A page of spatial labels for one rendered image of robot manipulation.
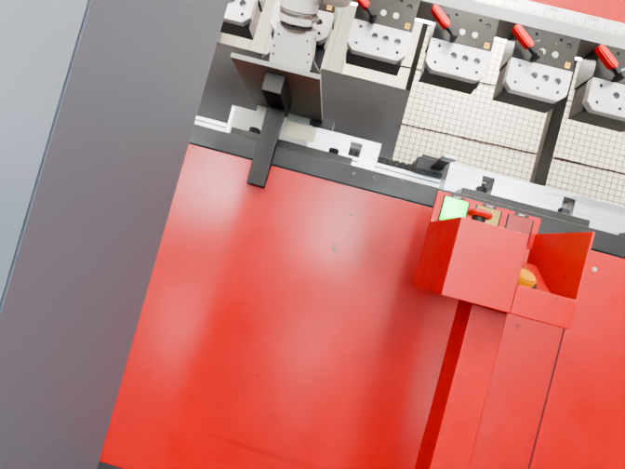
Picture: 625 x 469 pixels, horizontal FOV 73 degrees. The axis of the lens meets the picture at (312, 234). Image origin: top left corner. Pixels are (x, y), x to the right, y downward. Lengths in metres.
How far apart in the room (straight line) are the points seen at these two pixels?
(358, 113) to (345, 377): 1.02
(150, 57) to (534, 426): 0.98
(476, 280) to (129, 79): 0.52
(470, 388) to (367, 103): 1.18
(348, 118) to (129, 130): 1.33
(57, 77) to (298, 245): 0.68
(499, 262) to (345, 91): 1.14
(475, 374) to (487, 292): 0.14
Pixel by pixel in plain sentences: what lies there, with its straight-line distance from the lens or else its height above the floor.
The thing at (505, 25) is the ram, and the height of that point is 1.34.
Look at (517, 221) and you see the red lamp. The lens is 0.86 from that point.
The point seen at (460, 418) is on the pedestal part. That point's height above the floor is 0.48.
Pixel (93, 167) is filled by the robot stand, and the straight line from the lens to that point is 0.35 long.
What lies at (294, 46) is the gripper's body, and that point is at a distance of 1.05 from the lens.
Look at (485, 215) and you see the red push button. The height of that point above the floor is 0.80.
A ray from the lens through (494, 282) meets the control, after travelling 0.68.
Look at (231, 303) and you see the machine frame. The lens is 0.96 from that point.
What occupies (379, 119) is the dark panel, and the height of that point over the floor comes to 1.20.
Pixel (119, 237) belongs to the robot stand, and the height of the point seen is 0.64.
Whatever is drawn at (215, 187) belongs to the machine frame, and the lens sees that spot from 0.97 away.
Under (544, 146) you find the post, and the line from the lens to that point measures 2.06.
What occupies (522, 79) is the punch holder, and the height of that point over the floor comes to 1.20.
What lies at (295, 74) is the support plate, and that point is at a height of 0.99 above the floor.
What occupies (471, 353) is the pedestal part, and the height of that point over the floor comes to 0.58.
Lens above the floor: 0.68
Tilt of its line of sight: 1 degrees up
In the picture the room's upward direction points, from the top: 15 degrees clockwise
